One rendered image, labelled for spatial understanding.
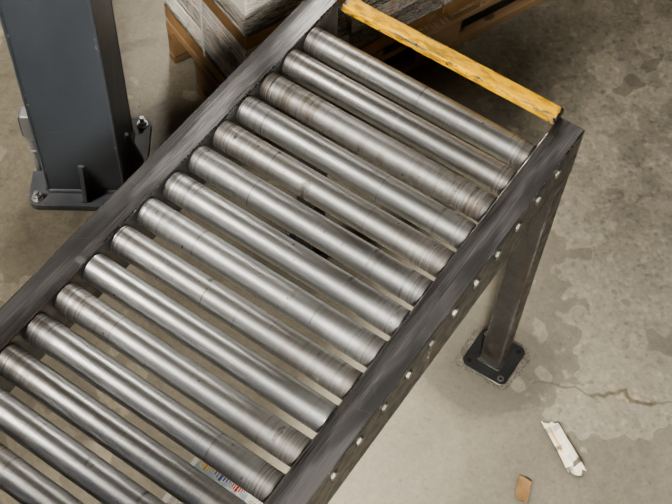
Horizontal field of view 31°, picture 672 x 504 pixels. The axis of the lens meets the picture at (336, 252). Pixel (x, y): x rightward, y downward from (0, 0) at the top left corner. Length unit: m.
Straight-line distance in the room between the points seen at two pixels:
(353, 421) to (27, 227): 1.37
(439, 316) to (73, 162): 1.25
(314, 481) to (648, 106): 1.78
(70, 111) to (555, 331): 1.18
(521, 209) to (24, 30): 1.09
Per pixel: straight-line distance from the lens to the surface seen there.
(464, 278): 1.89
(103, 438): 1.78
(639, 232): 2.99
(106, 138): 2.77
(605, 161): 3.10
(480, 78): 2.11
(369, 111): 2.08
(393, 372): 1.80
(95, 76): 2.61
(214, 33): 2.84
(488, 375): 2.72
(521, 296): 2.45
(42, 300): 1.88
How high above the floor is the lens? 2.40
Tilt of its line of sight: 58 degrees down
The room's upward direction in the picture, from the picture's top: 4 degrees clockwise
